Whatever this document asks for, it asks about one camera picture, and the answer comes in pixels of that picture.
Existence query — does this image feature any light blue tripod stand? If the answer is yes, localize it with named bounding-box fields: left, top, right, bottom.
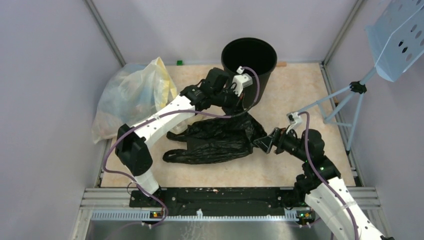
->
left=297, top=67, right=377, bottom=155

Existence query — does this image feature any small wooden block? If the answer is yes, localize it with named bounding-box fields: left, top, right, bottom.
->
left=276, top=61, right=287, bottom=68

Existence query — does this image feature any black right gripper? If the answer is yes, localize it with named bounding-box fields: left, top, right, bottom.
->
left=254, top=124, right=310, bottom=162

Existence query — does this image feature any black plastic trash bag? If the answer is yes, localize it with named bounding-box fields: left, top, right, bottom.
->
left=162, top=113, right=267, bottom=165

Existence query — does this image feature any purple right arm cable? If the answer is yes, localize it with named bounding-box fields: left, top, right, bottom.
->
left=298, top=111, right=360, bottom=240

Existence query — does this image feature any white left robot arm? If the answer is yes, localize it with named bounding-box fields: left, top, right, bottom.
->
left=114, top=66, right=260, bottom=207

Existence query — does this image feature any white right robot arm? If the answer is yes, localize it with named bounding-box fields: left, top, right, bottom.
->
left=254, top=111, right=390, bottom=240

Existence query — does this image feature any perforated light blue panel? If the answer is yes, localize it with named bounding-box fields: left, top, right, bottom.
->
left=365, top=0, right=424, bottom=82

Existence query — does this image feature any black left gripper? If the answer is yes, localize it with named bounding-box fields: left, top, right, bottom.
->
left=212, top=85, right=246, bottom=118

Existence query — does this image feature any black plastic trash bin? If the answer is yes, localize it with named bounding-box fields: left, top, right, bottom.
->
left=221, top=37, right=277, bottom=109

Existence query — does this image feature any white slotted cable duct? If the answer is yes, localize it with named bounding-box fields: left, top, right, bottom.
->
left=91, top=209, right=312, bottom=222

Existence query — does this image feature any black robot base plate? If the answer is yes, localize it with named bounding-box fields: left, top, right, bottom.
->
left=129, top=187, right=312, bottom=217

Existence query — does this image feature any translucent yellow plastic bag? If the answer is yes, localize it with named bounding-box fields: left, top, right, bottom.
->
left=91, top=57, right=179, bottom=144

